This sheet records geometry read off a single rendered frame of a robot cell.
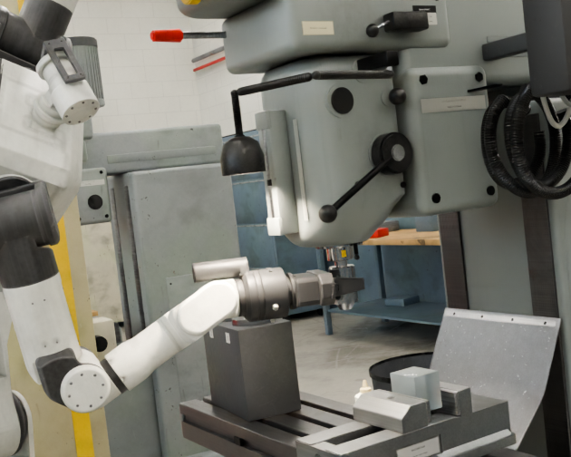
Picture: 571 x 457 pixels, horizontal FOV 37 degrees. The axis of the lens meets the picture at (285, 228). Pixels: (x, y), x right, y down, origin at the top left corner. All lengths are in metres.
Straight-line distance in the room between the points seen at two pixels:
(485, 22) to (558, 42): 0.28
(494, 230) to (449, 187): 0.26
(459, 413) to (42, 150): 0.80
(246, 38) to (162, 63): 9.88
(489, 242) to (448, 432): 0.51
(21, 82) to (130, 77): 9.61
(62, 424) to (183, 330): 1.78
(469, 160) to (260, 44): 0.42
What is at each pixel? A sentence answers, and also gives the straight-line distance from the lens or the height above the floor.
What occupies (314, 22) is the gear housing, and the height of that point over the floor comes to 1.67.
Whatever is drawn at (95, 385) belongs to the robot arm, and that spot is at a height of 1.14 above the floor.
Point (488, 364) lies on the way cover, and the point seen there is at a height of 1.02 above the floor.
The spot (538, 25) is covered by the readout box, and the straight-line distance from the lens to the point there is 1.44.
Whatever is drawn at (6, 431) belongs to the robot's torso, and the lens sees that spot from 1.81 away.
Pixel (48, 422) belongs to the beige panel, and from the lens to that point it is 3.17.
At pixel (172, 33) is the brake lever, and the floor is 1.70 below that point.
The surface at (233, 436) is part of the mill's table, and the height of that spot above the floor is 0.93.
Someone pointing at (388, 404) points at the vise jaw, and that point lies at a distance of 1.39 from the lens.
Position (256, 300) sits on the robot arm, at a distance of 1.47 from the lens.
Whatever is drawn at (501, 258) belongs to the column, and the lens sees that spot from 1.77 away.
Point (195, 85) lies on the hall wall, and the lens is 11.52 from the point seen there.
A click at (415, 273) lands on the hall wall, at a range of 8.07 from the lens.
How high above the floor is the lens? 1.43
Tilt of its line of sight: 3 degrees down
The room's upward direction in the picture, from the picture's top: 7 degrees counter-clockwise
